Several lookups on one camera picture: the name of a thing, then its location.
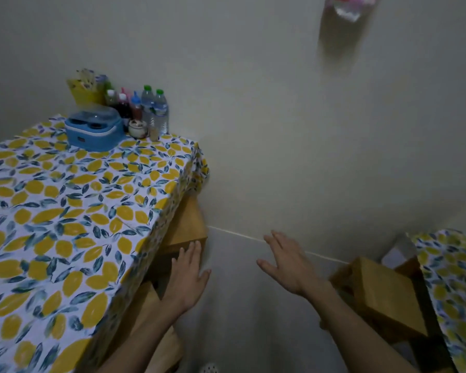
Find person's left hand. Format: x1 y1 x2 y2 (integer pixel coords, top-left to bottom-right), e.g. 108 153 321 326
162 241 212 316

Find person's right hand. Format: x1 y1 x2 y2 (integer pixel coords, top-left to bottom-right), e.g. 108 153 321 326
256 230 327 299

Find person's right forearm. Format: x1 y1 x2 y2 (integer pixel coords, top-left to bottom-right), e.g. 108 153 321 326
307 283 417 373

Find person's left forearm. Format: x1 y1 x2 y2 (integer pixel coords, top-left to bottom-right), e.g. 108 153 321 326
96 295 188 373

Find wooden stool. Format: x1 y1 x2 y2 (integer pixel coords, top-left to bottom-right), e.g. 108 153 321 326
108 281 185 373
329 256 428 343
149 193 209 277

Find white paper box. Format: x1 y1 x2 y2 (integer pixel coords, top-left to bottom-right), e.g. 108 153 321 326
381 233 418 269

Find large lemon print tablecloth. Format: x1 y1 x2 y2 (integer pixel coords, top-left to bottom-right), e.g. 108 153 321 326
0 114 209 373

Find small white ceramic jar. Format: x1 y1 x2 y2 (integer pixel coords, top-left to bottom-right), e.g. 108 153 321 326
128 119 148 139

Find clear water bottle green cap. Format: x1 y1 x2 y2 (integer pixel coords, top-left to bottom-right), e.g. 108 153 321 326
141 85 156 128
151 89 169 137

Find blue plastic appliance clear lid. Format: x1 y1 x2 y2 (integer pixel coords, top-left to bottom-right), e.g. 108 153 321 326
64 105 126 153

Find red sauce bottle blue cap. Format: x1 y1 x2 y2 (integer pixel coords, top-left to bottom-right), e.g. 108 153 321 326
130 91 143 121

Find dark sauce bottle red cap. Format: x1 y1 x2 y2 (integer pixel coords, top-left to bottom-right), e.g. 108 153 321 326
116 93 132 121

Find small lemon print tablecloth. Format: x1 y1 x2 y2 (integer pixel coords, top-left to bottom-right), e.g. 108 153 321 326
410 229 466 373

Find yellow basket with packets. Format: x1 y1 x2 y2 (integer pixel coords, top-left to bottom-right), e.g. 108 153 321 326
66 68 103 106

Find hanging plastic bag pink contents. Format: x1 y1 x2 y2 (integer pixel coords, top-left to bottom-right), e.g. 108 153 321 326
325 0 381 23

